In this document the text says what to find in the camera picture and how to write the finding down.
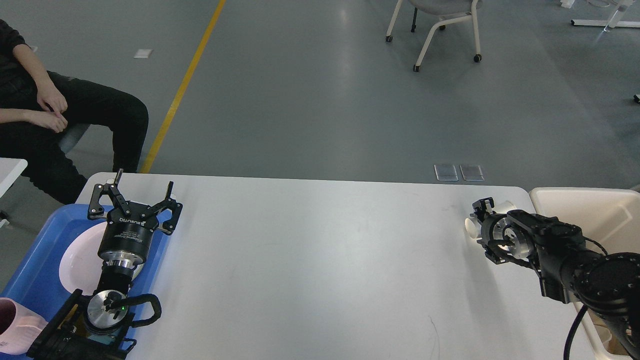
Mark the white paper cup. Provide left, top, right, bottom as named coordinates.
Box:
left=465, top=201, right=517, bottom=240
left=594, top=325, right=613, bottom=354

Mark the seated person in black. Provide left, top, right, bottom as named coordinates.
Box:
left=0, top=21, right=149, bottom=205

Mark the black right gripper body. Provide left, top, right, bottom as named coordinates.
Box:
left=480, top=214, right=535, bottom=262

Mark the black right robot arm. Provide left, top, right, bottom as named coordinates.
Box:
left=466, top=197, right=640, bottom=360

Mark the white floor stand base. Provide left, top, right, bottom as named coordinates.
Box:
left=558, top=0, right=640, bottom=32

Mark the blue plastic tray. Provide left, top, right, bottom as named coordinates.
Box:
left=1, top=203, right=169, bottom=360

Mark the pink plate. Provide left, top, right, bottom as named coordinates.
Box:
left=58, top=222, right=149, bottom=296

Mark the pink mug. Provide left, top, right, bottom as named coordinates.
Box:
left=0, top=297, right=48, bottom=355

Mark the white rolling chair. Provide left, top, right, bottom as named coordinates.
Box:
left=409, top=0, right=483, bottom=73

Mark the metal floor plate right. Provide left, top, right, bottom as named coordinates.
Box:
left=459, top=164, right=485, bottom=182

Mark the metal floor plate left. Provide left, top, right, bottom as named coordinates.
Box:
left=433, top=163, right=459, bottom=182

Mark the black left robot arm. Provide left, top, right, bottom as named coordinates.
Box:
left=26, top=170, right=183, bottom=360

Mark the white side table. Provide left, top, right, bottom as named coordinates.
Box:
left=0, top=157, right=28, bottom=198

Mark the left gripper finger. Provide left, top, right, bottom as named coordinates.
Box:
left=88, top=169, right=132, bottom=223
left=145, top=181, right=184, bottom=236

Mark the beige plastic bin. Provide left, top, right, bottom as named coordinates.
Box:
left=530, top=187, right=640, bottom=360

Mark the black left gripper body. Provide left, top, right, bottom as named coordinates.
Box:
left=97, top=209, right=159, bottom=268

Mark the metal floor plate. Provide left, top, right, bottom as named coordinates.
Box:
left=433, top=163, right=459, bottom=182
left=459, top=164, right=485, bottom=182

